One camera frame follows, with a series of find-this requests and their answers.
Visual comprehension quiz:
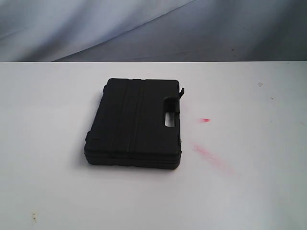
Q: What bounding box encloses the grey backdrop cloth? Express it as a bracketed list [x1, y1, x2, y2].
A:
[0, 0, 307, 62]

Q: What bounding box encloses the black plastic tool case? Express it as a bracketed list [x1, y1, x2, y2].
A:
[84, 78, 184, 170]

